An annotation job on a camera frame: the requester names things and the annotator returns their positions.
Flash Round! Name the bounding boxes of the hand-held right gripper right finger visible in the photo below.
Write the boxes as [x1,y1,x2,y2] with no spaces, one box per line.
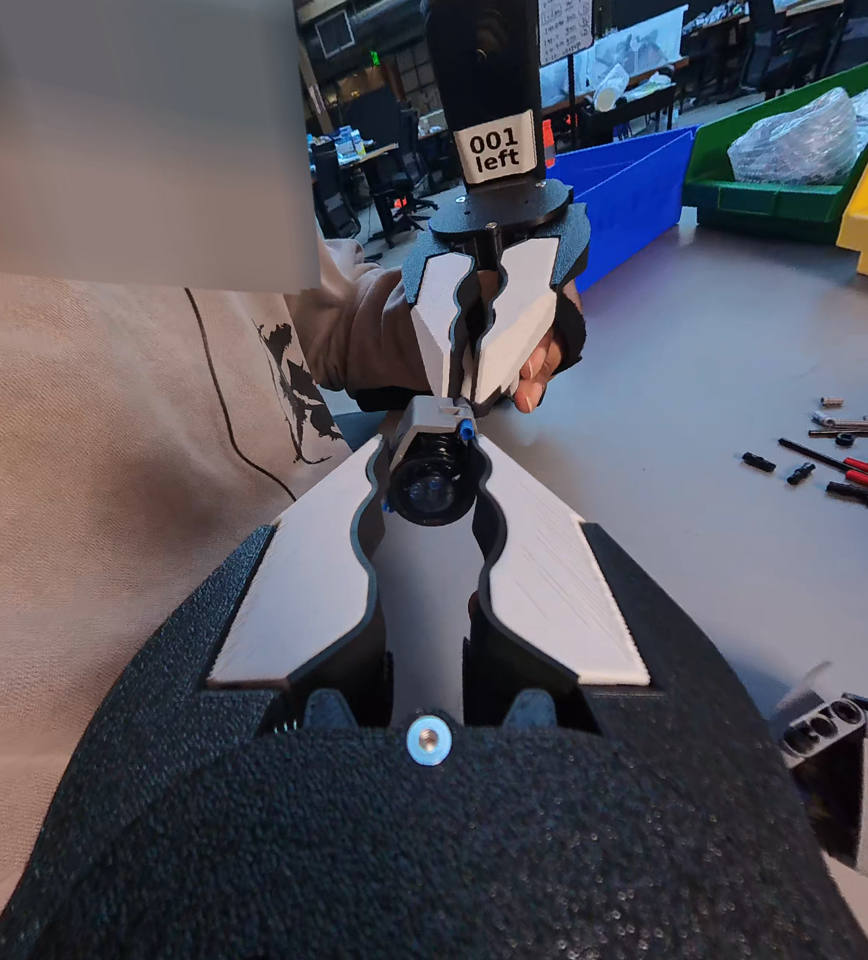
[464,437,653,729]

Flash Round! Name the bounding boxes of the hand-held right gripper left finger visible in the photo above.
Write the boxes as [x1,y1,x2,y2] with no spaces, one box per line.
[205,438,392,725]

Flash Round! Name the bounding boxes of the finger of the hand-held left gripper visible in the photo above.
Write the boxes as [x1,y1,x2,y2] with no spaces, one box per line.
[462,237,560,408]
[409,252,480,399]

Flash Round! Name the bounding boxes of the grey block head assembly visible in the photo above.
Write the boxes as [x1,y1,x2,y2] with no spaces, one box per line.
[383,395,482,528]

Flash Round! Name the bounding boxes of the pile of small building pieces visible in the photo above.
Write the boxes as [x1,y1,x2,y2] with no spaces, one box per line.
[741,395,868,520]

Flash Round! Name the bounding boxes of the person's left forearm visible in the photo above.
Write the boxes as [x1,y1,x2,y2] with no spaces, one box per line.
[284,240,435,396]

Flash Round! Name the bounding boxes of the grey desk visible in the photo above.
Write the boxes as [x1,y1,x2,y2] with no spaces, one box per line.
[321,206,868,960]

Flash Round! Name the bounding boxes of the person's left hand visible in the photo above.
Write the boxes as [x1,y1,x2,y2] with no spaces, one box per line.
[512,330,566,416]

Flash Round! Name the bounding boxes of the white notice board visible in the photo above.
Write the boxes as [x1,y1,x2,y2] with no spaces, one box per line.
[537,0,596,68]

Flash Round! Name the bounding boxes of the black office chair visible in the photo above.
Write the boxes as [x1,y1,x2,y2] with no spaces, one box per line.
[372,108,440,250]

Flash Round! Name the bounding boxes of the blue storage bin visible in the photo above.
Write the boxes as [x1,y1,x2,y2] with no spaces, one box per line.
[546,125,700,295]

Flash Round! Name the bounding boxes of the green storage bin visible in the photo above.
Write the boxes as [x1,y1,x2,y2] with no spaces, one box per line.
[681,51,868,246]

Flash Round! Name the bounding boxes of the person in beige hoodie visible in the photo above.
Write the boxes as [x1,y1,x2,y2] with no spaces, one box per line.
[0,240,377,957]

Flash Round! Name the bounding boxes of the clear plastic bags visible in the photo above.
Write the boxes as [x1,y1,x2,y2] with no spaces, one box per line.
[726,75,868,188]

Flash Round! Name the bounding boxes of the thin black microphone cable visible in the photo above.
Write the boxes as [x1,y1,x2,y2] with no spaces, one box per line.
[184,288,299,503]

